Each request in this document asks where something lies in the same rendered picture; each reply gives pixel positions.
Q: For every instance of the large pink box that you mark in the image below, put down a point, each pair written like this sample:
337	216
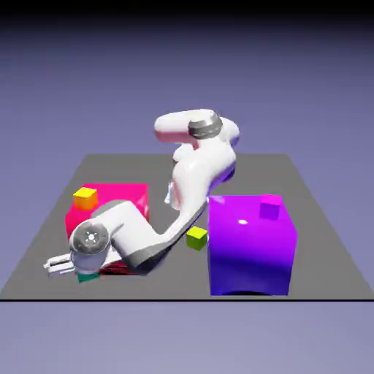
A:
122	193

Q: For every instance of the small magenta cube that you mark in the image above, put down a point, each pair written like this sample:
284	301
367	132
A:
270	208

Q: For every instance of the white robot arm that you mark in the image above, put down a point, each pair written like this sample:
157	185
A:
198	175

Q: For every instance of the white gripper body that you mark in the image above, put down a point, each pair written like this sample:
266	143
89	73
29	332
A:
60	261

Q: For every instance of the large purple box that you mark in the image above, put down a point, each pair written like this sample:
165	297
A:
248	251

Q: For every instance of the small orange cube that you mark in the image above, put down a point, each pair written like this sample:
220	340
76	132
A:
84	198

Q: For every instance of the small teal cube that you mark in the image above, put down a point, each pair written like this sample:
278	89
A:
86	277

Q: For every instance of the small lime green cube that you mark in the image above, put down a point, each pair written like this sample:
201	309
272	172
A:
197	238

